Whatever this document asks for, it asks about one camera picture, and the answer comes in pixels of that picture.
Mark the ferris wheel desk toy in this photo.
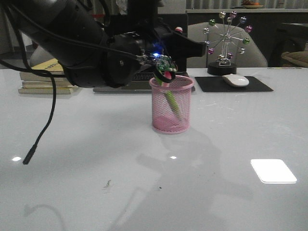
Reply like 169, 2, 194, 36
203, 10, 250, 76

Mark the yellow top book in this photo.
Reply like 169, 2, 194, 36
19, 58, 65, 81

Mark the fruit bowl on counter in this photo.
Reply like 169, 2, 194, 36
242, 0, 263, 9

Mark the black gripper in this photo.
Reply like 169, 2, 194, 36
105, 14, 206, 71

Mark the beige cushion at right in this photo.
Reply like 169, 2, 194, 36
281, 51, 308, 68

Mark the middle book in stack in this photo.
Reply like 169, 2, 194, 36
22, 81, 73, 88

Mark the pink highlighter pen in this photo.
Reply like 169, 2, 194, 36
161, 71, 172, 87

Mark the pink mesh pen holder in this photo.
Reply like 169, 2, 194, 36
149, 75, 194, 134

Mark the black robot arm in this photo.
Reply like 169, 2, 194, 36
0, 0, 206, 88

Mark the black mouse pad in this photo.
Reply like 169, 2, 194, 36
195, 76, 273, 93

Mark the black dangling cable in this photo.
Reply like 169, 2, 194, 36
0, 0, 145, 166

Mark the book in stack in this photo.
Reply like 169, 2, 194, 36
18, 87, 78, 94
22, 81, 73, 88

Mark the green highlighter pen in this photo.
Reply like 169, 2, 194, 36
155, 77, 182, 121

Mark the green wrist camera board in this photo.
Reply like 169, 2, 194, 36
145, 51, 177, 83

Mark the bottom book in stack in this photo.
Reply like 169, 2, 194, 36
18, 87, 78, 94

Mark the white computer mouse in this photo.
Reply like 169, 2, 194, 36
222, 74, 249, 87

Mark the grey right armchair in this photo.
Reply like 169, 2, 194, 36
187, 22, 268, 68

